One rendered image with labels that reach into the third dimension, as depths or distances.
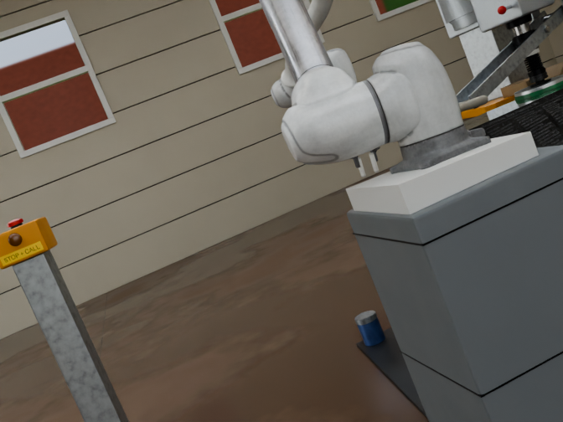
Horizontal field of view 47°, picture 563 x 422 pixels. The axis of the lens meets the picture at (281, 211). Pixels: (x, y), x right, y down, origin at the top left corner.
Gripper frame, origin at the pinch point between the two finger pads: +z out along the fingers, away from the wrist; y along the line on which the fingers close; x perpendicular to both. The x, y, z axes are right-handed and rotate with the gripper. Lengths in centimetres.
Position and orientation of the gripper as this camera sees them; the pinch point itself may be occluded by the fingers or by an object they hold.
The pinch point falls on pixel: (367, 165)
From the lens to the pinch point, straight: 229.9
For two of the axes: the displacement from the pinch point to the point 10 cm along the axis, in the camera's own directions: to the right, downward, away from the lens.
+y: 9.2, -3.2, 2.1
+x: -2.3, -0.3, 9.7
